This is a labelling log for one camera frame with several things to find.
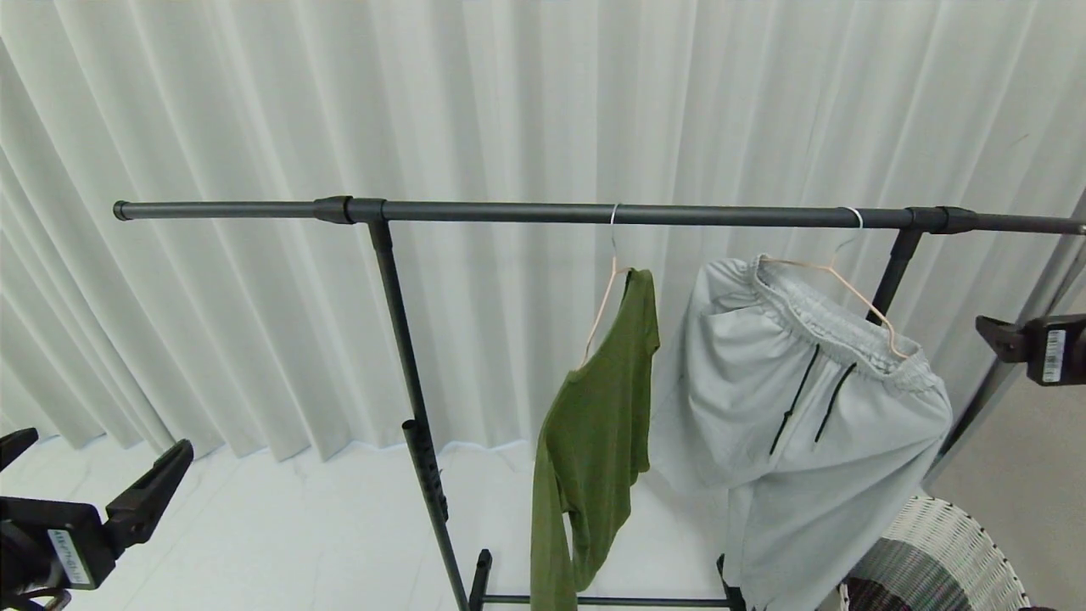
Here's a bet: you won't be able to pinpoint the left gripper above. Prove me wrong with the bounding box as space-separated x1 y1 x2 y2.
0 428 195 592

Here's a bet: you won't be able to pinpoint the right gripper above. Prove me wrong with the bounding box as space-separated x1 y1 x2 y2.
976 313 1086 388

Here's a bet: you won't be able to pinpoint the pink clothes hanger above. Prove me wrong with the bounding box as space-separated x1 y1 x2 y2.
764 206 913 362
581 204 633 370

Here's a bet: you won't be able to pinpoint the pale grey shorts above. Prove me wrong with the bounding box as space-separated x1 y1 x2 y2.
649 255 954 611

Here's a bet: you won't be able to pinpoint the green long-sleeved shirt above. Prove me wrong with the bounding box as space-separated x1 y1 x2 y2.
530 269 661 611

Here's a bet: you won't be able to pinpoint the white laundry basket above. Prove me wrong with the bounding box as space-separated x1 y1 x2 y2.
840 496 1032 611

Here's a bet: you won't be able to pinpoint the black clothes rack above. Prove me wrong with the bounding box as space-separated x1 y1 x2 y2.
113 197 1086 611

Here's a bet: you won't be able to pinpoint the white curtain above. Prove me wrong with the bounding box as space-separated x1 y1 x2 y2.
0 0 1086 463

